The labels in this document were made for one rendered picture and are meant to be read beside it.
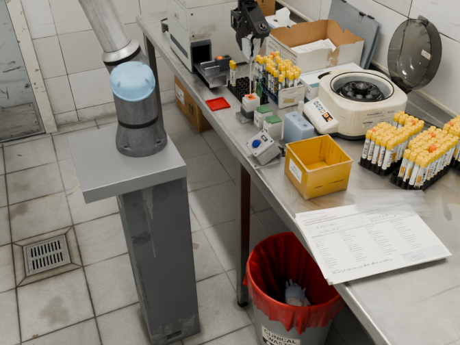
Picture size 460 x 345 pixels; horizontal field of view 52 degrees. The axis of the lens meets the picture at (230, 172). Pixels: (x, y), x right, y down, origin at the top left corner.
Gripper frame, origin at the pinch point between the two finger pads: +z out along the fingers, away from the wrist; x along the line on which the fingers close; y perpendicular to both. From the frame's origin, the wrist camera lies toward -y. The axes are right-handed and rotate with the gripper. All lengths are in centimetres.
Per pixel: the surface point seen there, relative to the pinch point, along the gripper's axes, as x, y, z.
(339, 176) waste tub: -6.1, -44.5, 15.4
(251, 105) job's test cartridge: 0.4, -2.1, 15.1
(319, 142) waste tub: -7.1, -31.8, 12.5
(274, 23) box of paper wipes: -38, 58, 15
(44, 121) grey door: 72, 162, 99
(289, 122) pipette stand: -3.8, -20.4, 12.0
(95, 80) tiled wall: 35, 169, 80
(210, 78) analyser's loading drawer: 6.1, 20.8, 14.8
